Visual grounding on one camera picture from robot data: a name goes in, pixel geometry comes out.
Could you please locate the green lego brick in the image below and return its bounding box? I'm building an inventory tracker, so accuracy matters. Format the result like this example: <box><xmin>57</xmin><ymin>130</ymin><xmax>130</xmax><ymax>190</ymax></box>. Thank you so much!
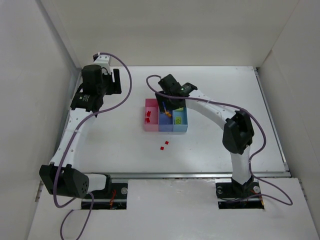
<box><xmin>175</xmin><ymin>107</ymin><xmax>184</xmax><ymax>112</ymax></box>
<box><xmin>174</xmin><ymin>116</ymin><xmax>182</xmax><ymax>125</ymax></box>

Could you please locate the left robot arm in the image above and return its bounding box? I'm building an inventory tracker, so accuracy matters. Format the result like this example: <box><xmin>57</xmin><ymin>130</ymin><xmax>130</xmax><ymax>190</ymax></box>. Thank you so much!
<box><xmin>39</xmin><ymin>64</ymin><xmax>122</xmax><ymax>199</ymax></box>

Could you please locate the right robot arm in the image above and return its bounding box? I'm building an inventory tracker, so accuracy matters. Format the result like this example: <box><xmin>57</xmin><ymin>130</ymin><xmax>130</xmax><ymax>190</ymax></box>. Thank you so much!
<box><xmin>156</xmin><ymin>74</ymin><xmax>254</xmax><ymax>193</ymax></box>

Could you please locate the light blue container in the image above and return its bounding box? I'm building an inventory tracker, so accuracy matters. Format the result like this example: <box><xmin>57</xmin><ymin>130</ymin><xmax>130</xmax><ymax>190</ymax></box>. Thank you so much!
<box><xmin>172</xmin><ymin>107</ymin><xmax>188</xmax><ymax>133</ymax></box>

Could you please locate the pink container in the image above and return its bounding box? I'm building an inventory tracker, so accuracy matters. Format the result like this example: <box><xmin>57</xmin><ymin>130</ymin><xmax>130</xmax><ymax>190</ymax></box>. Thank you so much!
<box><xmin>143</xmin><ymin>98</ymin><xmax>159</xmax><ymax>132</ymax></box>

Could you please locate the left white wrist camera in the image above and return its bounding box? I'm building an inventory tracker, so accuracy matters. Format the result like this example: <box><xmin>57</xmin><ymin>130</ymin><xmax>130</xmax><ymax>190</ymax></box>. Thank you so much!
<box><xmin>92</xmin><ymin>52</ymin><xmax>111</xmax><ymax>71</ymax></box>

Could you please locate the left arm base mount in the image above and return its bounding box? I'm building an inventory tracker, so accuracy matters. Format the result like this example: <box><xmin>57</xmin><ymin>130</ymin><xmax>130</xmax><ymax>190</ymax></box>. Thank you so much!
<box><xmin>92</xmin><ymin>182</ymin><xmax>128</xmax><ymax>210</ymax></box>

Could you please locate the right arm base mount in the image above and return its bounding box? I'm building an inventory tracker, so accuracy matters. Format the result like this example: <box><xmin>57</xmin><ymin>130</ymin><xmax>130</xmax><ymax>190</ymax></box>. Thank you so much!
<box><xmin>215</xmin><ymin>181</ymin><xmax>265</xmax><ymax>210</ymax></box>

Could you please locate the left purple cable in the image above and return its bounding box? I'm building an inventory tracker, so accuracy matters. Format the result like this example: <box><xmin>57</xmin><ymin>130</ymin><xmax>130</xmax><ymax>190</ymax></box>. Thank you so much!
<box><xmin>52</xmin><ymin>52</ymin><xmax>133</xmax><ymax>240</ymax></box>

